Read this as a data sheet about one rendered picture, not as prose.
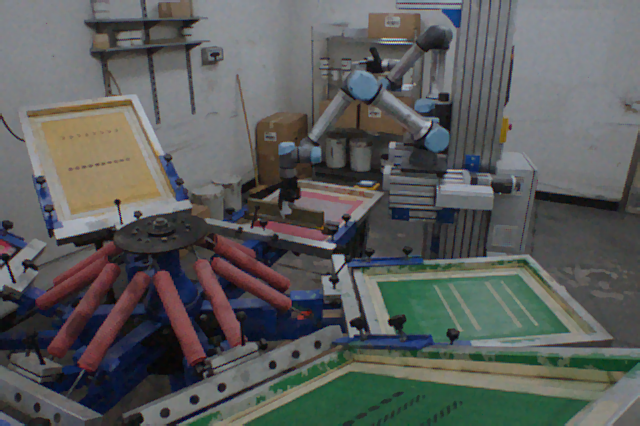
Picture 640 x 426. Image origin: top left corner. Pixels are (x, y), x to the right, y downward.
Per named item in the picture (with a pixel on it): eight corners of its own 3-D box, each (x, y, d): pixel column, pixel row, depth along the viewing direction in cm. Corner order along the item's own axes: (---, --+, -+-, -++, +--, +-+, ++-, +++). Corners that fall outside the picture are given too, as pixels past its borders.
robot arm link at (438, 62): (419, 119, 282) (425, 24, 260) (429, 115, 293) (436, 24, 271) (437, 121, 276) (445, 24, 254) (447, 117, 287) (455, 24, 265)
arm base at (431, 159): (438, 159, 239) (440, 140, 235) (439, 168, 226) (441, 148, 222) (408, 157, 242) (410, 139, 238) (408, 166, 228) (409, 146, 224)
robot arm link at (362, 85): (446, 130, 222) (355, 63, 206) (457, 138, 208) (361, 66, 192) (431, 150, 225) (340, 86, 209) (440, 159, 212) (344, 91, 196)
